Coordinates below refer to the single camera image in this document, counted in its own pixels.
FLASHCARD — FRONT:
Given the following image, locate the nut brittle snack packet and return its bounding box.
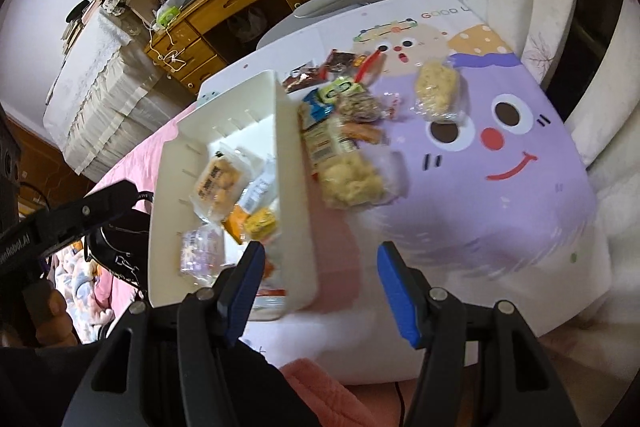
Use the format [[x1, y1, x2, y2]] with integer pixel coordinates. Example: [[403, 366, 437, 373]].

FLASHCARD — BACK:
[[340, 89, 401, 122]]

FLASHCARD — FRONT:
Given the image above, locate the wooden desk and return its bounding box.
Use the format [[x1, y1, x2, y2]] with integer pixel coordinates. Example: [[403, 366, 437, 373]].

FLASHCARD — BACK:
[[144, 0, 321, 95]]

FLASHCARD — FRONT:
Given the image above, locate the black trash bag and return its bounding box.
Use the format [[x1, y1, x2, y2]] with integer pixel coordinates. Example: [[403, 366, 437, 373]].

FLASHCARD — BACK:
[[227, 7, 268, 42]]

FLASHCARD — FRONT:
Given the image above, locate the lace-covered piano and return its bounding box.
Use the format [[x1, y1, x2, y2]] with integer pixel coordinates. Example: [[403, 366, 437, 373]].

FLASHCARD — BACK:
[[42, 9, 201, 180]]

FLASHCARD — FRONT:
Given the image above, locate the dark red snack packet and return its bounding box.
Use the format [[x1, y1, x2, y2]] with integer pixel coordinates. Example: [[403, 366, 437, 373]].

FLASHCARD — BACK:
[[282, 64, 326, 94], [325, 49, 358, 72]]

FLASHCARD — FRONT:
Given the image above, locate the small yellow snack packet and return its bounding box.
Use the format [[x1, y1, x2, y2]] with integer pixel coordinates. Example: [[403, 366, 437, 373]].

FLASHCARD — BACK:
[[242, 207, 280, 242]]

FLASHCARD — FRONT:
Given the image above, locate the green tissue pack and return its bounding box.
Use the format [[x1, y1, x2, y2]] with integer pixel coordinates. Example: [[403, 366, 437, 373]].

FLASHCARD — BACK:
[[156, 4, 181, 28]]

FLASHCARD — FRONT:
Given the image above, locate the green snack packet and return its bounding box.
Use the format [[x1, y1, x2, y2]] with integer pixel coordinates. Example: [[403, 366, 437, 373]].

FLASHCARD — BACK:
[[317, 77, 366, 102]]

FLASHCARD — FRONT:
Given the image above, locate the stack of flat books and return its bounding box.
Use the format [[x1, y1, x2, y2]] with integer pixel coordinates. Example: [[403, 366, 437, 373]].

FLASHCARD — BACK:
[[60, 4, 101, 52]]

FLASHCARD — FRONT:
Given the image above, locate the white plastic storage bin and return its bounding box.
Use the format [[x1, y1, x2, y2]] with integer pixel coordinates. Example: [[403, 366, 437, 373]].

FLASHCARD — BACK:
[[147, 69, 321, 323]]

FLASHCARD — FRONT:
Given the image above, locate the wooden door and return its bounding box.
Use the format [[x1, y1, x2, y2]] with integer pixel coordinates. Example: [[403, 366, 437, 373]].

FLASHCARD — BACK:
[[0, 107, 101, 208]]

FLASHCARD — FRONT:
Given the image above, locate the beige label snack packet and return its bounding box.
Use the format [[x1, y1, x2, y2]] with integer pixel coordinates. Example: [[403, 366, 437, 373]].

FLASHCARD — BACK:
[[300, 117, 361, 178]]

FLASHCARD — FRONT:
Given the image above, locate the orange stick snack packet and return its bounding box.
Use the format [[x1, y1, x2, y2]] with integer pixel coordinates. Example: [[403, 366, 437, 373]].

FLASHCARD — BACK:
[[342, 119, 388, 148]]

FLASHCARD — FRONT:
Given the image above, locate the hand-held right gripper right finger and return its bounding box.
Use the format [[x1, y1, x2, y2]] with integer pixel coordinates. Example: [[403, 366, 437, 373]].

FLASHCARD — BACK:
[[376, 243, 581, 427]]

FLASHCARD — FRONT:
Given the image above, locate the pink quilted blanket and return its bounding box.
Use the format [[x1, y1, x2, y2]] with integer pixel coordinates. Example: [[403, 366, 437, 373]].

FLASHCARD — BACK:
[[82, 107, 201, 308]]

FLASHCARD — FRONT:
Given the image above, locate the small orange snack packet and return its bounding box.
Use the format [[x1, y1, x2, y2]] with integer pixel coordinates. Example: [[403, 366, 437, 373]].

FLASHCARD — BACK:
[[222, 204, 253, 243]]

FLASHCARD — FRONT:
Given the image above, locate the clear crinkled snack packet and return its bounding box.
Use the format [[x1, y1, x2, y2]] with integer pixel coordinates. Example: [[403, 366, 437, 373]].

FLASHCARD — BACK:
[[177, 224, 226, 288]]

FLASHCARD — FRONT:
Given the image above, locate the person's left hand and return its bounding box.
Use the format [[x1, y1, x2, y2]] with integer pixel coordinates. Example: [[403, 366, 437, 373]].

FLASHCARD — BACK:
[[35, 282, 78, 347]]

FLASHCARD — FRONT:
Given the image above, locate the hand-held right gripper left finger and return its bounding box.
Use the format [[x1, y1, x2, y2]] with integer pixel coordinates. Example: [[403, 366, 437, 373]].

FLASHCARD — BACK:
[[75, 241, 266, 427]]

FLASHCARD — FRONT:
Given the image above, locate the white charging cable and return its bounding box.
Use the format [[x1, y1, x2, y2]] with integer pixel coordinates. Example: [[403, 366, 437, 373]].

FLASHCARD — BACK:
[[147, 19, 188, 72]]

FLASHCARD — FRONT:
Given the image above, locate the blue snack packet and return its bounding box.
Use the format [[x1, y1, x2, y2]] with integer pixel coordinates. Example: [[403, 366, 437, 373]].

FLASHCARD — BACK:
[[299, 88, 333, 130]]

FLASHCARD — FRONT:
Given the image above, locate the clear packet of round pastries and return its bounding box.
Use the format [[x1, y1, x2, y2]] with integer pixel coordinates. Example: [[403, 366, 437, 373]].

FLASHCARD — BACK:
[[192, 144, 253, 225]]

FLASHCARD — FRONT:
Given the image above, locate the clear puffed rice packet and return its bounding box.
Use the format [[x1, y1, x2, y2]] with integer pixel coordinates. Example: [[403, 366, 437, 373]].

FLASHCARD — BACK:
[[414, 61, 471, 124]]

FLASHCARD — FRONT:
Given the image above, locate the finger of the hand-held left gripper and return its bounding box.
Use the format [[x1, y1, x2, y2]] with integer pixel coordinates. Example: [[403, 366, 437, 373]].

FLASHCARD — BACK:
[[22, 181, 141, 258]]

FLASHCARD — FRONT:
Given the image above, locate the yellow puff snack packet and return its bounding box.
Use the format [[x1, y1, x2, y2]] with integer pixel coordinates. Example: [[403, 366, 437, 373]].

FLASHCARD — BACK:
[[317, 149, 408, 210]]

